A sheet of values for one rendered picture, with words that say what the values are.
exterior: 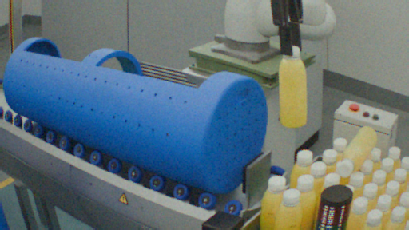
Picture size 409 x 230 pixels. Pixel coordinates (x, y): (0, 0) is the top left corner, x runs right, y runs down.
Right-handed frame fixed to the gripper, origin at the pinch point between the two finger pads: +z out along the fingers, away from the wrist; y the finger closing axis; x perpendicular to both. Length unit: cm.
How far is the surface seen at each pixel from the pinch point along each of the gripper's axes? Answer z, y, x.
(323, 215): 16, 41, 30
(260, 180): 36.0, 1.5, -8.4
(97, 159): 37, 13, -53
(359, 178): 29.0, 2.8, 21.4
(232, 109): 17.7, 4.6, -13.6
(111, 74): 12.0, 10.6, -45.8
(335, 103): 119, -258, -106
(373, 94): 112, -276, -77
